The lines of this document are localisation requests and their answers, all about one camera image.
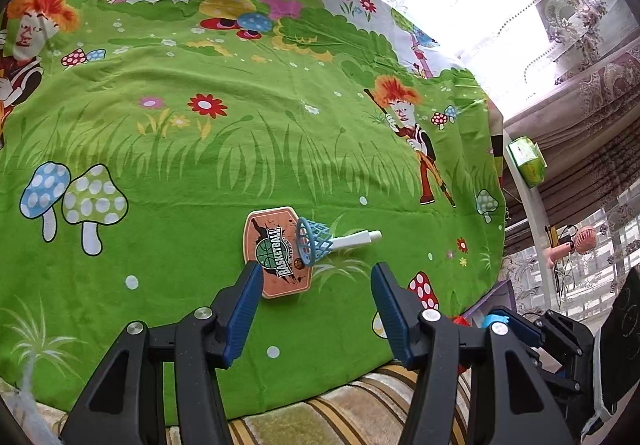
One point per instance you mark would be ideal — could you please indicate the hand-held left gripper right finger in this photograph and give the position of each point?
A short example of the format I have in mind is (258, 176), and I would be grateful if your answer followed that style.
(395, 315)

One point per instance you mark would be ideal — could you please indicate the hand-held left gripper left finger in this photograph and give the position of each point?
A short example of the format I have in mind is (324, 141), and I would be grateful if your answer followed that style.
(242, 315)

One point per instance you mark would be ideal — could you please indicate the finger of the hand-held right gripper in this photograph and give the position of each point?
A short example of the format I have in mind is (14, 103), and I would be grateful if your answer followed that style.
(565, 340)
(562, 381)

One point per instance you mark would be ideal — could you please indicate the toy basketball hoop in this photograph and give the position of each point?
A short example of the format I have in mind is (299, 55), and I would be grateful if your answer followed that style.
(272, 245)

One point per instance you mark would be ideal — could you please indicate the purple cardboard box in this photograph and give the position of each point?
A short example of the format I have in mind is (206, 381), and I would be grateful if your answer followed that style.
(500, 297)

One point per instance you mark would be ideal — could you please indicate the pink desk fan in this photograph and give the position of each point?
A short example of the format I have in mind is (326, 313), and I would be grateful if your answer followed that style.
(585, 240)

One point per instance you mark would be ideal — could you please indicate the striped plush towel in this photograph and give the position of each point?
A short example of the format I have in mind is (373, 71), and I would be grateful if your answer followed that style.
(320, 415)

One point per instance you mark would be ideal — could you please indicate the green cartoon printed blanket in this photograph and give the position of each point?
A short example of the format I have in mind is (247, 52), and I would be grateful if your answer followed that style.
(200, 175)

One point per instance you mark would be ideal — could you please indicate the green tissue pack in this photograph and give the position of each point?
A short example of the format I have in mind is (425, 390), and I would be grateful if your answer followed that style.
(527, 162)

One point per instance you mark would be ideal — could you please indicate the brown pleated curtain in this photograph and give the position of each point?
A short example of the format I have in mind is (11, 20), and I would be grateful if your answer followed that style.
(600, 90)

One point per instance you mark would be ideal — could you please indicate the sheer lace curtain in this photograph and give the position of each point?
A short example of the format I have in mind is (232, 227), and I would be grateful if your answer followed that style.
(450, 0)

